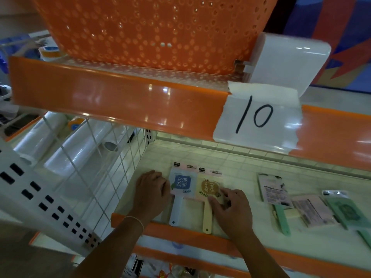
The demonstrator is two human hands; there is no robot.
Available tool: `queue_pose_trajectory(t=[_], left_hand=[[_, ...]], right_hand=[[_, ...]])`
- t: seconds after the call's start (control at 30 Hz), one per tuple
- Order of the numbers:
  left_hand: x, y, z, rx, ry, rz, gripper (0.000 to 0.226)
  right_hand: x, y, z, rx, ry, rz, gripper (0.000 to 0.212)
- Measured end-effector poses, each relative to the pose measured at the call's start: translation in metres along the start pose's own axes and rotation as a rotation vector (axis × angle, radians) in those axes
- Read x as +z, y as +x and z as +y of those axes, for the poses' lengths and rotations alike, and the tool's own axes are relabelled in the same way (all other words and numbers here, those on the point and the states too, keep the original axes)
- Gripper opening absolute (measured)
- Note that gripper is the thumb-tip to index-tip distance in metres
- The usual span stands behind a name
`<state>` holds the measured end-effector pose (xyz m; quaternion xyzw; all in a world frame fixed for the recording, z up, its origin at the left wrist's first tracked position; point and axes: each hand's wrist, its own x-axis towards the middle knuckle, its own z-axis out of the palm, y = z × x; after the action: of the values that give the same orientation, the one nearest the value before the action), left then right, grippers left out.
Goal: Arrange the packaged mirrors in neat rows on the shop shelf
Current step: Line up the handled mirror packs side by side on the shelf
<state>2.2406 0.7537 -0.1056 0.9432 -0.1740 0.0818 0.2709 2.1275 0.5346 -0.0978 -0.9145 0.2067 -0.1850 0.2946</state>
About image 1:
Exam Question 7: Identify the person's left hand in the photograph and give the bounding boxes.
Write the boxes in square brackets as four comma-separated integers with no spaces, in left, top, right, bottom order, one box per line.
[129,170,172,227]

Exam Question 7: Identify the person's right hand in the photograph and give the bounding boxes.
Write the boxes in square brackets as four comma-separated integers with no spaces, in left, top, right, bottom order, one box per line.
[208,187,255,243]

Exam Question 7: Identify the orange edged white shelf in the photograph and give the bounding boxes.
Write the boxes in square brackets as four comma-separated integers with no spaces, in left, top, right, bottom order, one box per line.
[0,31,371,278]

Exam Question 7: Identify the person's left forearm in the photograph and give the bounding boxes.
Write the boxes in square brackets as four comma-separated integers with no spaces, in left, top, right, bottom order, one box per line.
[69,217,145,278]

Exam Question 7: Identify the person's right forearm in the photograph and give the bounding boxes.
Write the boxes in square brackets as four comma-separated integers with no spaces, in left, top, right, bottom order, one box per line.
[231,231,290,278]

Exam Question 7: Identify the white plastic rolls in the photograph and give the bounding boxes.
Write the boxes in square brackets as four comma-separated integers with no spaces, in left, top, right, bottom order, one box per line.
[43,120,128,177]

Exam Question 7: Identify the small white paper tag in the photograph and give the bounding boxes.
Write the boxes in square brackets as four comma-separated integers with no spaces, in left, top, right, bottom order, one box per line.
[212,81,303,154]

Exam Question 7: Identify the white roll blue orange label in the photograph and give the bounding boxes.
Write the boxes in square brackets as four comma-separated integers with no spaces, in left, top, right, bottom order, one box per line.
[39,44,63,62]
[68,117,86,131]

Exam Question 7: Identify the white plastic film roll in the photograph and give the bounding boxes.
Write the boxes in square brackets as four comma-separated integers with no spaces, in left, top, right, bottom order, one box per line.
[13,111,69,167]

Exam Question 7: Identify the orange perforated plastic basket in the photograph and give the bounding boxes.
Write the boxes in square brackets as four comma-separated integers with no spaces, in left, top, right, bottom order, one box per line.
[29,0,280,76]

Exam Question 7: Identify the white power adapter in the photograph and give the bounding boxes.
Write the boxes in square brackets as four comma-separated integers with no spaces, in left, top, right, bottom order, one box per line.
[245,32,332,98]

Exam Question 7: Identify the thin white bracelet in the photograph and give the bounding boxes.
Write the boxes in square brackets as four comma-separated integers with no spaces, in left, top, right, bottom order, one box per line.
[123,215,145,234]

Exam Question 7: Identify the white wire mesh divider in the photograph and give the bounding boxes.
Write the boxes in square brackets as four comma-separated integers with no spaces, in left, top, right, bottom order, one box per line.
[43,112,148,244]

